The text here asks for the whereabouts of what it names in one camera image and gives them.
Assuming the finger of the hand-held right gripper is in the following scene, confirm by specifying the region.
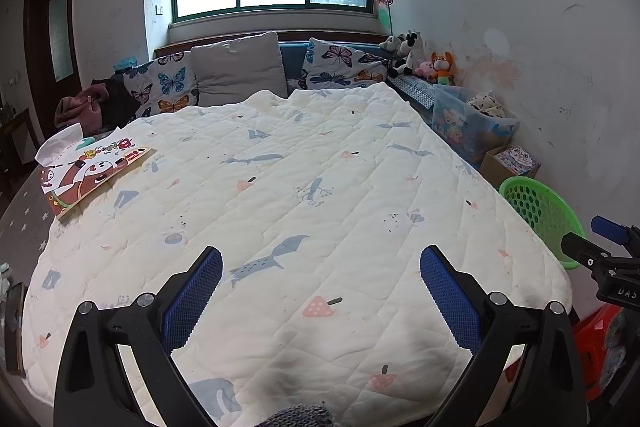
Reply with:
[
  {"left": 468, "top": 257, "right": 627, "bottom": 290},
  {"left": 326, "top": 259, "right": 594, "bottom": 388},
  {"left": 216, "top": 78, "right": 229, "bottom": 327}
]
[
  {"left": 560, "top": 232, "right": 640, "bottom": 278},
  {"left": 590, "top": 216, "right": 640, "bottom": 253}
]

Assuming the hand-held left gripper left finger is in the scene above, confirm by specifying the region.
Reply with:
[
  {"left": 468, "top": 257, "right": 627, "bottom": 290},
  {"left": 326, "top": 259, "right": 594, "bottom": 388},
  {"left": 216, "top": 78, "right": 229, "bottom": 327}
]
[{"left": 54, "top": 246, "right": 224, "bottom": 427}]

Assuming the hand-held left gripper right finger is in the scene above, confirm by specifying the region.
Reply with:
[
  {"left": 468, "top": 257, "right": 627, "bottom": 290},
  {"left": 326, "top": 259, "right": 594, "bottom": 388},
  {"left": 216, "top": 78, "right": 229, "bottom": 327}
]
[{"left": 419, "top": 245, "right": 587, "bottom": 427}]

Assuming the green plastic basket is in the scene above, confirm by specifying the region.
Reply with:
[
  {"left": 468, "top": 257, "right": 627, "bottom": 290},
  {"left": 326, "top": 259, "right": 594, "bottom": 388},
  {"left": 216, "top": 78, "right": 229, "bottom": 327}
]
[{"left": 499, "top": 177, "right": 586, "bottom": 272}]

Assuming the red plastic stool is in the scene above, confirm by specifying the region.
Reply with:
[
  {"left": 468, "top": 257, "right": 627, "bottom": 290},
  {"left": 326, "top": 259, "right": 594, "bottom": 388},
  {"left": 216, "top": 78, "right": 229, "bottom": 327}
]
[{"left": 505, "top": 304, "right": 626, "bottom": 403}]

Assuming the colourful printed toy box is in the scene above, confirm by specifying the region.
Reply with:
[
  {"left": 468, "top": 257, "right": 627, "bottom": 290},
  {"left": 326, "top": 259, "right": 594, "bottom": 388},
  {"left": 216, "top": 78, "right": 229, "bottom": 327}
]
[{"left": 500, "top": 147, "right": 536, "bottom": 172}]

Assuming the cardboard box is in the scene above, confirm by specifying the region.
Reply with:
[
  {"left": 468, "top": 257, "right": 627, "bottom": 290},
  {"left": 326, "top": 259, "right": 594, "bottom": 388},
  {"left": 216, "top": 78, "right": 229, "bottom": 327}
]
[{"left": 480, "top": 145, "right": 542, "bottom": 188}]

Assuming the cartoon picture book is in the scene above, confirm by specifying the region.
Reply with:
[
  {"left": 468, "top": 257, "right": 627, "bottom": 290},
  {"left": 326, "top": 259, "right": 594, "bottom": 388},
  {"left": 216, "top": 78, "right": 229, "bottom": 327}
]
[{"left": 40, "top": 134, "right": 157, "bottom": 223}]

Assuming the clear plastic storage bin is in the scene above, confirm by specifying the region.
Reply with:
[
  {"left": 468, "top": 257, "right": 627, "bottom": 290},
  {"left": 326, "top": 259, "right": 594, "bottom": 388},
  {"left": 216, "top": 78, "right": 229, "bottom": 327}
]
[{"left": 431, "top": 85, "right": 521, "bottom": 168}]

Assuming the grey knit clothing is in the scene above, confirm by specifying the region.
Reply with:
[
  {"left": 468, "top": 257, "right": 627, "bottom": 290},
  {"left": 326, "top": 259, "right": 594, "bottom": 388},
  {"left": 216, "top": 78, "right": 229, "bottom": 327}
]
[{"left": 260, "top": 404, "right": 333, "bottom": 427}]

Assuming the white patterned cloth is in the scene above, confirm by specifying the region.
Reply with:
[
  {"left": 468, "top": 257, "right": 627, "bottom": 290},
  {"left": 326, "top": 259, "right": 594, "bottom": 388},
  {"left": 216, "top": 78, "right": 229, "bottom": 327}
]
[{"left": 467, "top": 91, "right": 507, "bottom": 118}]

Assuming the white printed quilt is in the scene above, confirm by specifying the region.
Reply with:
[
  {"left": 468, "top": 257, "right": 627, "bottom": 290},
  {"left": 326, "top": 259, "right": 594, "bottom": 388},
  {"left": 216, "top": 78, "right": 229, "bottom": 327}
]
[{"left": 20, "top": 83, "right": 573, "bottom": 427}]

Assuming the dark flat device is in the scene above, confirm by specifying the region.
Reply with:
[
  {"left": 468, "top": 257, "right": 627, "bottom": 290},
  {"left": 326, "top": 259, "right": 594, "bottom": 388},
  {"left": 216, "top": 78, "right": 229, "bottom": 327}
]
[{"left": 2, "top": 282, "right": 28, "bottom": 378}]

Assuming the grey star bed sheet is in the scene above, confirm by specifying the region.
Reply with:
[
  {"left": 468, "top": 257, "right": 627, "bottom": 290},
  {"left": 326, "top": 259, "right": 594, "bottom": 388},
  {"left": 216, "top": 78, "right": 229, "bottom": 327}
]
[{"left": 0, "top": 164, "right": 63, "bottom": 323}]

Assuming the black clothing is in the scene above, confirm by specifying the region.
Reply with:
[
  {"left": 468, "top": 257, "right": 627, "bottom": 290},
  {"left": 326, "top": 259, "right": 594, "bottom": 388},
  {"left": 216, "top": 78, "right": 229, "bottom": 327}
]
[{"left": 92, "top": 77, "right": 142, "bottom": 128}]

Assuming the long blue patterned box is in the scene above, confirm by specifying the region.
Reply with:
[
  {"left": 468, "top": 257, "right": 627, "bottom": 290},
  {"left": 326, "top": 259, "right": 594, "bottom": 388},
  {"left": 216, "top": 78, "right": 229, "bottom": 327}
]
[{"left": 387, "top": 74, "right": 438, "bottom": 110}]

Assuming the butterfly print pillow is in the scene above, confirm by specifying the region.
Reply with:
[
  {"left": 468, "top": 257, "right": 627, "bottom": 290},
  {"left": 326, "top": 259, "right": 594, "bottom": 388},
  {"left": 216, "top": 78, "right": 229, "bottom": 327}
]
[
  {"left": 122, "top": 52, "right": 200, "bottom": 120},
  {"left": 299, "top": 38, "right": 391, "bottom": 90}
]

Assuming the pink clothing pile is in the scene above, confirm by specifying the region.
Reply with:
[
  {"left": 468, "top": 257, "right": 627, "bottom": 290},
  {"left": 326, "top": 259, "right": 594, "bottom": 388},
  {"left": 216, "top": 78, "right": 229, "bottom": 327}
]
[{"left": 54, "top": 84, "right": 110, "bottom": 128}]

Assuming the orange fox plush toy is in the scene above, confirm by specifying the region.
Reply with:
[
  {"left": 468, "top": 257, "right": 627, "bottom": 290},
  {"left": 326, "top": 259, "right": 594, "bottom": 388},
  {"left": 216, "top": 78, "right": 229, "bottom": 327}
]
[{"left": 431, "top": 52, "right": 457, "bottom": 86}]

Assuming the grey pillow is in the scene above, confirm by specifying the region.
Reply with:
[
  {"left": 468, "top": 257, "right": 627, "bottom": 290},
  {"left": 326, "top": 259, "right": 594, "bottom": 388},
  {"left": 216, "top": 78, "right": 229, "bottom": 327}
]
[{"left": 191, "top": 31, "right": 290, "bottom": 108}]

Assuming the dark wooden cabinet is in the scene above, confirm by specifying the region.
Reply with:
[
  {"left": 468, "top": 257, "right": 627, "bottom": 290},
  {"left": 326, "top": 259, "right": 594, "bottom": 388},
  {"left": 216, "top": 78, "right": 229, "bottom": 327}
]
[{"left": 0, "top": 104, "right": 38, "bottom": 192}]

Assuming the cow plush toy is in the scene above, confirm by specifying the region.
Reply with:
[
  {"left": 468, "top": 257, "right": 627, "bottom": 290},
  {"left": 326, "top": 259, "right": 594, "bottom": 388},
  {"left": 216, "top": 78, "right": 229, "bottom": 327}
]
[{"left": 390, "top": 31, "right": 426, "bottom": 78}]

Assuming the dark wooden door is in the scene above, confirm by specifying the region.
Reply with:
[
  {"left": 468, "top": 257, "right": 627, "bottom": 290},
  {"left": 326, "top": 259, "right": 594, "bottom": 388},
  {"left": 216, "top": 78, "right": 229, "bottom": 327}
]
[{"left": 24, "top": 0, "right": 83, "bottom": 108}]

